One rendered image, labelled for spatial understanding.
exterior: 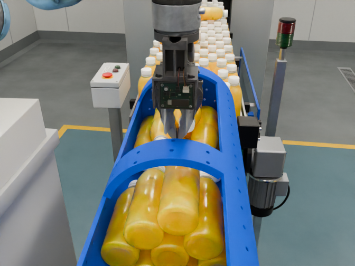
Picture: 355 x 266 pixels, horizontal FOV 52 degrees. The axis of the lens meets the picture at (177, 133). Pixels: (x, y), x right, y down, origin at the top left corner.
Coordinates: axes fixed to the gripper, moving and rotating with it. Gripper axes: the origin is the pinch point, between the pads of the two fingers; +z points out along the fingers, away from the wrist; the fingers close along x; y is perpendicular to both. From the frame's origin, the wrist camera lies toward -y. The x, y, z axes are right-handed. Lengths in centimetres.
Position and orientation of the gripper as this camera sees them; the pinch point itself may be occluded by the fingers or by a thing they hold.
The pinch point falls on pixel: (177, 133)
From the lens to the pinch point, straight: 68.7
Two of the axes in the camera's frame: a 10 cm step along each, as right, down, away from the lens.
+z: 0.0, 8.6, 5.1
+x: 10.0, 0.3, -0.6
